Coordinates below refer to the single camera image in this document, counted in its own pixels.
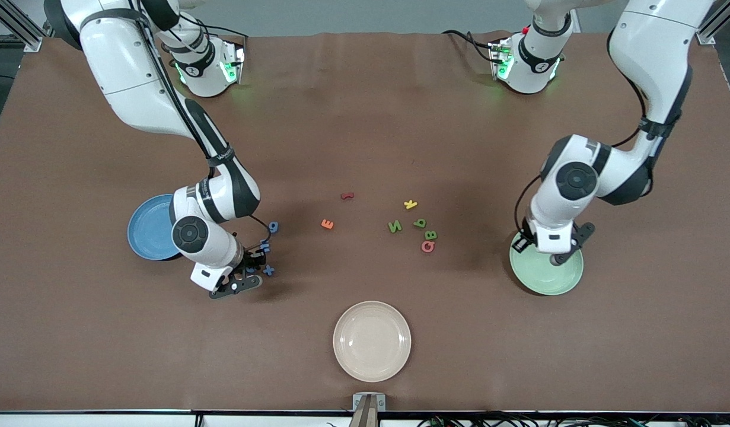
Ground white table edge rail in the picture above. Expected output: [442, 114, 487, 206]
[0, 409, 730, 427]

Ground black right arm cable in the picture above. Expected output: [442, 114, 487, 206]
[136, 0, 272, 247]

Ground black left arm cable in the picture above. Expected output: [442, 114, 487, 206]
[513, 27, 668, 235]

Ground tangled black floor cables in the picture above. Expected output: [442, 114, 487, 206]
[415, 409, 730, 427]

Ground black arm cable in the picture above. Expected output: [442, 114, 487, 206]
[136, 0, 272, 247]
[513, 27, 668, 235]

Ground black base cable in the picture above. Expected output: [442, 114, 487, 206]
[442, 28, 497, 63]
[175, 13, 250, 41]

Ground mint green round plate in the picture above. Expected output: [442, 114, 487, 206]
[509, 228, 585, 296]

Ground aluminium frame profile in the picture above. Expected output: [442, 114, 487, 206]
[0, 0, 45, 53]
[697, 0, 730, 45]

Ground blue round plate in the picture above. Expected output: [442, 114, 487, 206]
[126, 193, 184, 262]

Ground brown table cover mat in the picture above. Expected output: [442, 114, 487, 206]
[0, 31, 730, 413]

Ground off-white round plate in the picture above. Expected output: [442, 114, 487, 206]
[333, 301, 412, 383]

